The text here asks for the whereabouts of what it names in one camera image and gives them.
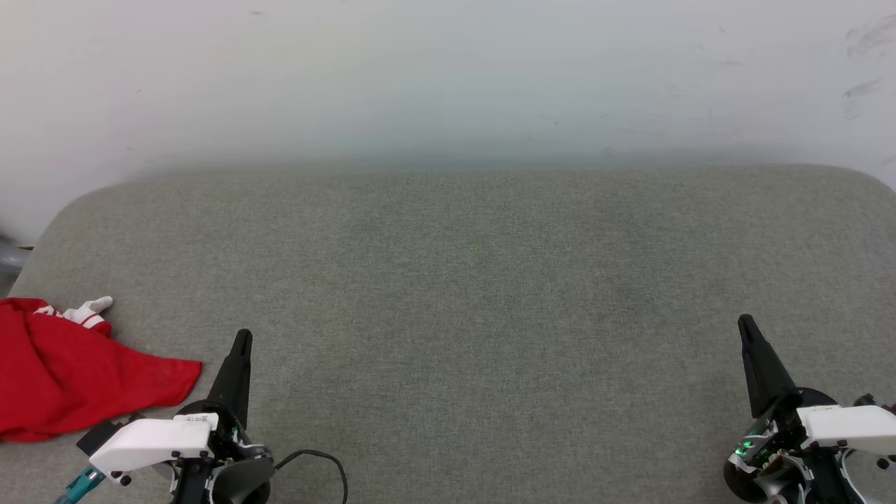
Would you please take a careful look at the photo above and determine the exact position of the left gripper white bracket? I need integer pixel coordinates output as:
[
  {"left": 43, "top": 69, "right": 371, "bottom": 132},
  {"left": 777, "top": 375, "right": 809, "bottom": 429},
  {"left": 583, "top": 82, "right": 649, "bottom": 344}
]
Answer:
[{"left": 87, "top": 329, "right": 275, "bottom": 504}]

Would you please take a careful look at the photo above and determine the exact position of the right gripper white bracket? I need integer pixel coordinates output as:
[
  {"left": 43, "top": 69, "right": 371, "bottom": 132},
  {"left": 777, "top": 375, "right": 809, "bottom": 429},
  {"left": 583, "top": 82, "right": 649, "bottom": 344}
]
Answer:
[{"left": 723, "top": 314, "right": 896, "bottom": 504}]

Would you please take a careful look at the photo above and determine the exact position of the red and white jersey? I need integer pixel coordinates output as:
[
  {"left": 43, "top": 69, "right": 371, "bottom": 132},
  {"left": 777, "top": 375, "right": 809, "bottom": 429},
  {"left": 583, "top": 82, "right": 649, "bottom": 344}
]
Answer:
[{"left": 0, "top": 295, "right": 204, "bottom": 443}]

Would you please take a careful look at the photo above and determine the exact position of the thin black left gripper cable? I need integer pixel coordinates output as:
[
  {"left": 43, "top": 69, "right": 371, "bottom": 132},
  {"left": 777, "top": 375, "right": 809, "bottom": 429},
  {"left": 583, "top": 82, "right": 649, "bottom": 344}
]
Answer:
[{"left": 273, "top": 449, "right": 349, "bottom": 504}]

